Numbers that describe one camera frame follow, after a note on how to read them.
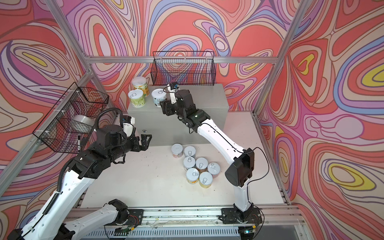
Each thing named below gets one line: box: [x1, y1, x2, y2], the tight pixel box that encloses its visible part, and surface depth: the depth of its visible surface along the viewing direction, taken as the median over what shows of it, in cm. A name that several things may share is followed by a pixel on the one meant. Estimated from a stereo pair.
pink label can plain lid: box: [171, 143, 184, 159], surface depth 95 cm
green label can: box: [128, 89, 146, 108], surface depth 74 cm
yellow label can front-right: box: [199, 171, 213, 189], surface depth 82 cm
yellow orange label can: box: [132, 76, 150, 97], surface depth 77 cm
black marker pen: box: [77, 135, 81, 152], surface depth 74 cm
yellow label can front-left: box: [186, 167, 200, 185], surface depth 84 cm
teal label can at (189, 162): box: [183, 156, 196, 170], surface depth 88 cm
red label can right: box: [207, 162, 221, 178], surface depth 86 cm
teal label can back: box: [184, 146, 196, 158], surface depth 93 cm
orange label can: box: [195, 157, 209, 173], surface depth 88 cm
